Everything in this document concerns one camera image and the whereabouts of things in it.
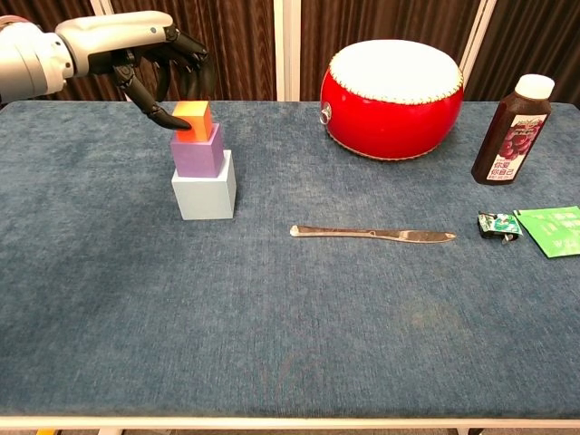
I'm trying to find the metal table knife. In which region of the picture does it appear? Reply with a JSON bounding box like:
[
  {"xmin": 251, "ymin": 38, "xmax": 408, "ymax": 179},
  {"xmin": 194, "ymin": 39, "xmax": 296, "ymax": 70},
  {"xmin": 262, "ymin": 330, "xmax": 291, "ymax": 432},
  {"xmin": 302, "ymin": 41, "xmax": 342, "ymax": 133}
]
[{"xmin": 289, "ymin": 224, "xmax": 458, "ymax": 245}]

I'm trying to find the dark juice bottle white cap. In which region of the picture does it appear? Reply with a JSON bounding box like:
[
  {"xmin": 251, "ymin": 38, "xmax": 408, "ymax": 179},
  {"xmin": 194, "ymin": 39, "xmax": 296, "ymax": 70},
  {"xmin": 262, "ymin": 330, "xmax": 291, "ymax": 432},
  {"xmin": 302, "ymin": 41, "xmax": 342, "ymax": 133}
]
[{"xmin": 470, "ymin": 73, "xmax": 556, "ymax": 186}]

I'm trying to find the large light blue cube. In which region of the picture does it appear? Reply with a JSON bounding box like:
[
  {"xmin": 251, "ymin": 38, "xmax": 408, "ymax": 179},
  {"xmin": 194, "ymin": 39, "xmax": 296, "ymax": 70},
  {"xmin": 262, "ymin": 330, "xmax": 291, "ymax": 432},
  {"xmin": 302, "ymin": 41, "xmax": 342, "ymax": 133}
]
[{"xmin": 170, "ymin": 150, "xmax": 237, "ymax": 222}]

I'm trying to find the red drum white skin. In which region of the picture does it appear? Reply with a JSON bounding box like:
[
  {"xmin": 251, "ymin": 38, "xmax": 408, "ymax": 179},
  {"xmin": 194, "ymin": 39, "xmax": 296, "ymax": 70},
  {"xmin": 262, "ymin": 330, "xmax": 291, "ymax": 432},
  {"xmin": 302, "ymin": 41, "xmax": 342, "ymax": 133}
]
[{"xmin": 319, "ymin": 39, "xmax": 465, "ymax": 162}]

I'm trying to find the small green module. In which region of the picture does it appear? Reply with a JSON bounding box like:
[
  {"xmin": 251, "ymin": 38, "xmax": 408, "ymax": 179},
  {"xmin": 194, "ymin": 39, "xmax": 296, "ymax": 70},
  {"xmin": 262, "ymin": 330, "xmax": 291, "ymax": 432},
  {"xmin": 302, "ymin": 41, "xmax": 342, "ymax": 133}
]
[{"xmin": 477, "ymin": 210, "xmax": 524, "ymax": 246}]

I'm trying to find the small orange yellow cube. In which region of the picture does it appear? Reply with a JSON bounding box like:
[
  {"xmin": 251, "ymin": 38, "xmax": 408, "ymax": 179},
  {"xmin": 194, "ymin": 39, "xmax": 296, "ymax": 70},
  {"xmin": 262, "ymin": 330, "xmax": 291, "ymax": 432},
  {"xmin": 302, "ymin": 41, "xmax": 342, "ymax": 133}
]
[{"xmin": 172, "ymin": 100, "xmax": 213, "ymax": 144}]

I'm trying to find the medium purple cube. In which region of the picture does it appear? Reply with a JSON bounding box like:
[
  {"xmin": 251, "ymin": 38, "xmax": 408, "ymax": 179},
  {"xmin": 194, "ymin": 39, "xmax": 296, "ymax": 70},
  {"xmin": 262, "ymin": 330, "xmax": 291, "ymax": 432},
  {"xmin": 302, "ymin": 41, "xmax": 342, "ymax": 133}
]
[{"xmin": 169, "ymin": 122, "xmax": 225, "ymax": 179}]

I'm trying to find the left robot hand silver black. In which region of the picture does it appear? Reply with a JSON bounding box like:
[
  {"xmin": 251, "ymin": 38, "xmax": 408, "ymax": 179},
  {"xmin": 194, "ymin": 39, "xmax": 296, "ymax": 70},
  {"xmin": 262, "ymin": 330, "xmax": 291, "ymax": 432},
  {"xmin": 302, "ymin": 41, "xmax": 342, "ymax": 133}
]
[{"xmin": 53, "ymin": 11, "xmax": 214, "ymax": 131}]

